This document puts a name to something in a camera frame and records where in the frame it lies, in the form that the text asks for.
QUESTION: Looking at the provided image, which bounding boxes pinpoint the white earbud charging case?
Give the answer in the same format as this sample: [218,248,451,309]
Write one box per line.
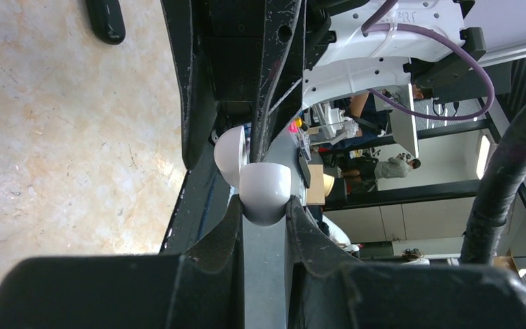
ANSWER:
[214,126,291,226]

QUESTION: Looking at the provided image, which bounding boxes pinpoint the black earbud charging case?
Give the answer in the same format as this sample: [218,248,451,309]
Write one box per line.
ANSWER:
[84,0,126,45]

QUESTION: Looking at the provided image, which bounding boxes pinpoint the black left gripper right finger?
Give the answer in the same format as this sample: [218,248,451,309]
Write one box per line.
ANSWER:
[286,197,526,328]

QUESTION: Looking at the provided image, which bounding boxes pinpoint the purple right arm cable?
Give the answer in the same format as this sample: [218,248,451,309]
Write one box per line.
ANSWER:
[360,0,496,122]

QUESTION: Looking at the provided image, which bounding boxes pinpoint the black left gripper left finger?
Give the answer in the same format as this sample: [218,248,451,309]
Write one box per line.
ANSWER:
[0,196,245,328]

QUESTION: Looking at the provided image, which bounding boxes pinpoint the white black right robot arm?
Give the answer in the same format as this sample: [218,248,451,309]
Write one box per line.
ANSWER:
[162,1,495,169]

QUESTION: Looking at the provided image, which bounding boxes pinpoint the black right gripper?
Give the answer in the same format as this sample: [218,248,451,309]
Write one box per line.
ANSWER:
[161,0,336,170]

